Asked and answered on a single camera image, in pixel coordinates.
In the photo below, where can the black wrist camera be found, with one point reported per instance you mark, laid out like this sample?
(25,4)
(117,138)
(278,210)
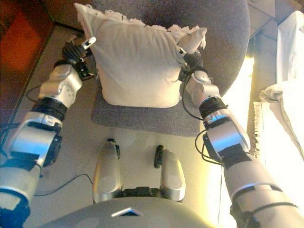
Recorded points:
(183,74)
(84,70)

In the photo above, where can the silver robot leg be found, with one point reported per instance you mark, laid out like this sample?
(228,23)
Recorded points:
(107,171)
(172,173)

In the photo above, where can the silver robot left leg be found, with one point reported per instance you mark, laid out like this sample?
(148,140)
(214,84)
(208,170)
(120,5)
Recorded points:
(107,171)

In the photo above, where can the light wooden nightstand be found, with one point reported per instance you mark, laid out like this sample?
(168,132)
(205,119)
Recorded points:
(263,16)

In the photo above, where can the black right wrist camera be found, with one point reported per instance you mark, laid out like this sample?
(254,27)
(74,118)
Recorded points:
(183,74)

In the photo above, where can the grey robot torso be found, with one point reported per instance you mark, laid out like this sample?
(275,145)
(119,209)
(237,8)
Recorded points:
(133,213)

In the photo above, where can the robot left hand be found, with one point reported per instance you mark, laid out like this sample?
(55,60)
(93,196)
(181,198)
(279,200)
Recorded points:
(72,52)

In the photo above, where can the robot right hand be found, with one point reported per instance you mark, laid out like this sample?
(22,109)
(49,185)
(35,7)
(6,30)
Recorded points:
(194,60)

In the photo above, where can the silver robot right leg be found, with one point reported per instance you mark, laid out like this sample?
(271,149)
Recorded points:
(172,173)

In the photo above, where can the grey fabric armchair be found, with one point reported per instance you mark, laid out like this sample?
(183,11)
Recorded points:
(221,35)

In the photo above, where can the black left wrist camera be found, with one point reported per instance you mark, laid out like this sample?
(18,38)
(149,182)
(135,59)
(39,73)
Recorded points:
(84,70)

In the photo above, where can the white frilled cushion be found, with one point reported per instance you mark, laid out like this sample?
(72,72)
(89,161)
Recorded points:
(137,64)

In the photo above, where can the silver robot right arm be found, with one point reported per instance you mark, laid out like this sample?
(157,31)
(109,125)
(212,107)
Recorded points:
(228,137)

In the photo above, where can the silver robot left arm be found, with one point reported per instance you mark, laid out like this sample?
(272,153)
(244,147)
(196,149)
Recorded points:
(35,140)

